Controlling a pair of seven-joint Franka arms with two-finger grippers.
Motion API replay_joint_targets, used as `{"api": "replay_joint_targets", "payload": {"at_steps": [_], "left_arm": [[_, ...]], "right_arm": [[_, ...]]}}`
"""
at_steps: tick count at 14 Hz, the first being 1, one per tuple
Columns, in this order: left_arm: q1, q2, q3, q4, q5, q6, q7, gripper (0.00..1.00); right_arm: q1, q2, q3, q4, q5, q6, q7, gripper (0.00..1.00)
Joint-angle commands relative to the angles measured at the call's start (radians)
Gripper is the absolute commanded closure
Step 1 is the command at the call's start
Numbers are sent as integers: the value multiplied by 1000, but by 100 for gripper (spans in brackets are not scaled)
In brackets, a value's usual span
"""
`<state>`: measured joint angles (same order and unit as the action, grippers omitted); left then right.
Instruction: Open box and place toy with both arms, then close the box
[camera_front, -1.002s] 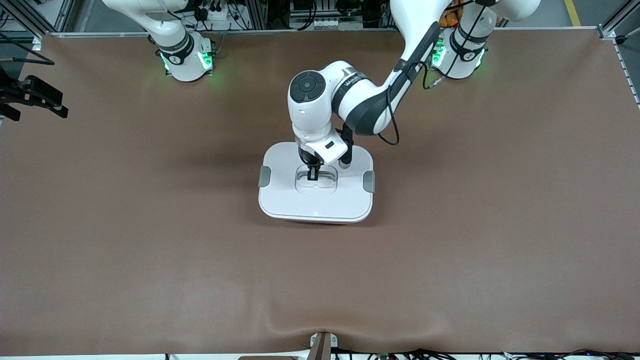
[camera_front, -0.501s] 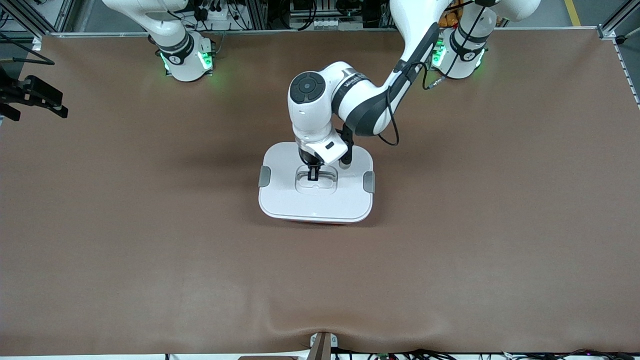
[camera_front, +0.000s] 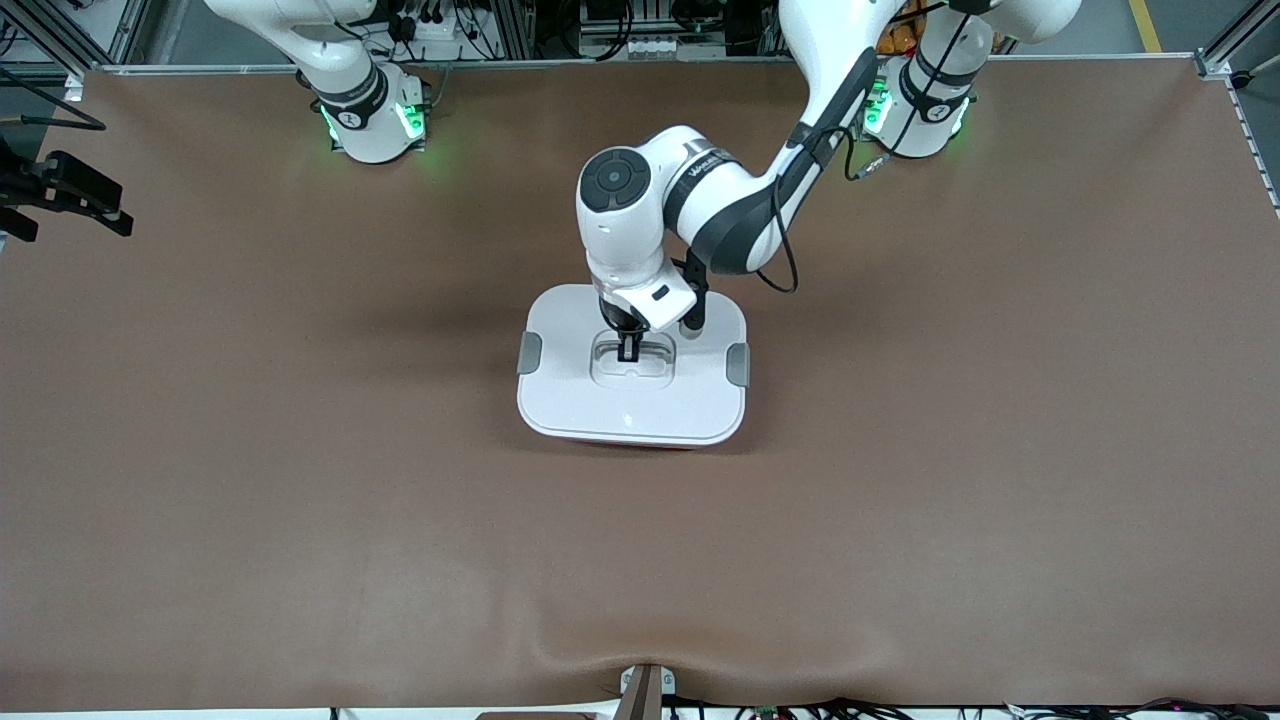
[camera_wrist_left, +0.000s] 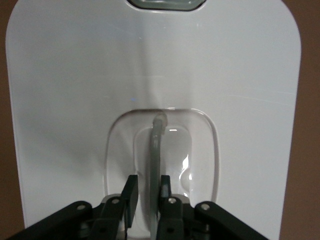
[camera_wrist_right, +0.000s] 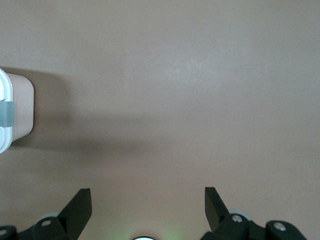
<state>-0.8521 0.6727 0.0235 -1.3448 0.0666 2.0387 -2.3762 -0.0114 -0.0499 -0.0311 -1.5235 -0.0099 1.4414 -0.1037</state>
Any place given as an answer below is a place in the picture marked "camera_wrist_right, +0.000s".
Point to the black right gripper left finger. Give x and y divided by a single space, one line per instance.
72 215

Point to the white box lid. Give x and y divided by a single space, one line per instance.
3 140

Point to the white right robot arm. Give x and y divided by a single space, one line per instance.
143 238

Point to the pale pink plastic box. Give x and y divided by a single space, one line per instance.
23 105

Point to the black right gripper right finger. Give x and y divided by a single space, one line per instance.
217 215

